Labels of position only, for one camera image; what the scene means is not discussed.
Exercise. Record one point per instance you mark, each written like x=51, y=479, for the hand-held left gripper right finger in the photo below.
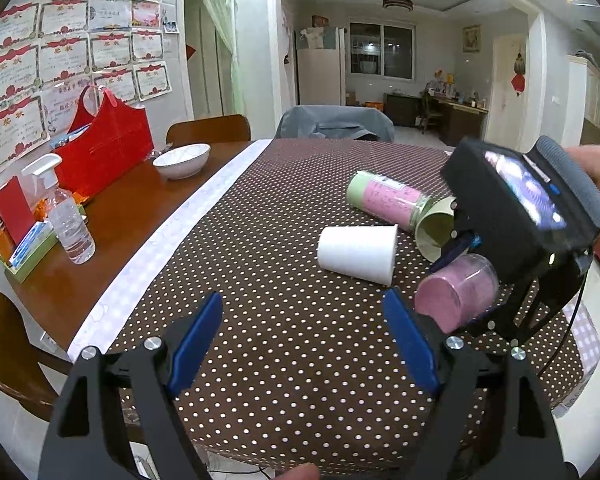
x=410, y=340

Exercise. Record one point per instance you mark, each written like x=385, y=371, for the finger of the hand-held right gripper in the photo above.
x=535, y=315
x=455, y=252

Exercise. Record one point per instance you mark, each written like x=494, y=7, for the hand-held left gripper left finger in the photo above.
x=195, y=345

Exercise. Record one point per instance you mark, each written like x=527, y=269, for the green paper cup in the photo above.
x=432, y=230

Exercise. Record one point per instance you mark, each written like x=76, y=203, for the pink and green printed cup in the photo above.
x=382, y=200

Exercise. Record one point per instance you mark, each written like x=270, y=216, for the white paper cup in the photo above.
x=357, y=252

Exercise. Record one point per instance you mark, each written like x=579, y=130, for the person's left hand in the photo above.
x=297, y=472

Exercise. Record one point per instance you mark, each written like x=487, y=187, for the pink checkered cloth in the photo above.
x=587, y=332

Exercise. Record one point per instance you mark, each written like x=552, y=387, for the brown polka dot tablecloth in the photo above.
x=280, y=360

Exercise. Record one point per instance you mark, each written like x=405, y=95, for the dark wooden desk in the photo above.
x=460, y=120

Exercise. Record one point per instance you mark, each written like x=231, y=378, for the white door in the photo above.
x=502, y=90

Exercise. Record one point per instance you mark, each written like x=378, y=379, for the dark desk chair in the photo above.
x=430, y=112

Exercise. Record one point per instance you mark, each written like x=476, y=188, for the red hanging ornament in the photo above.
x=519, y=72

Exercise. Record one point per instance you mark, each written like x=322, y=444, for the white cabinet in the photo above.
x=597, y=90

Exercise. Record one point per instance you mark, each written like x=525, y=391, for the clear spray bottle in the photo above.
x=72, y=230

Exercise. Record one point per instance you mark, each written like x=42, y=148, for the small framed picture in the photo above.
x=471, y=39

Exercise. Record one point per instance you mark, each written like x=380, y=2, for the grey covered chair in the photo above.
x=330, y=122

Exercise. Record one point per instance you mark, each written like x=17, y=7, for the green tray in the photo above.
x=30, y=270

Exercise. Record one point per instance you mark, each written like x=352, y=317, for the wooden chair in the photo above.
x=207, y=130
x=10, y=350

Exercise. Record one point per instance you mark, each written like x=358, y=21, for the white bowl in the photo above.
x=181, y=160

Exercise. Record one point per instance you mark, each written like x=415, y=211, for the blue and white tissue packet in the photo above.
x=32, y=242

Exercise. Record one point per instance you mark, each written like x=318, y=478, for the window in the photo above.
x=380, y=50

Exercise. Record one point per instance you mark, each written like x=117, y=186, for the red bag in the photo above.
x=105, y=150

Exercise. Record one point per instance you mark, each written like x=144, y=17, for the orange packet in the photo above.
x=1, y=242

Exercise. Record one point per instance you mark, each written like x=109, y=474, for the red envelope box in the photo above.
x=12, y=210

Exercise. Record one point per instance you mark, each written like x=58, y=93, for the white bag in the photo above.
x=312, y=37

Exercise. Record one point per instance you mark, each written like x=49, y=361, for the green curtain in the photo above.
x=220, y=25

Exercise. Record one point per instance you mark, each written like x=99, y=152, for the wall outlet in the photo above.
x=49, y=344

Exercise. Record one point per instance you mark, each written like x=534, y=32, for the group of wall certificates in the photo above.
x=60, y=45

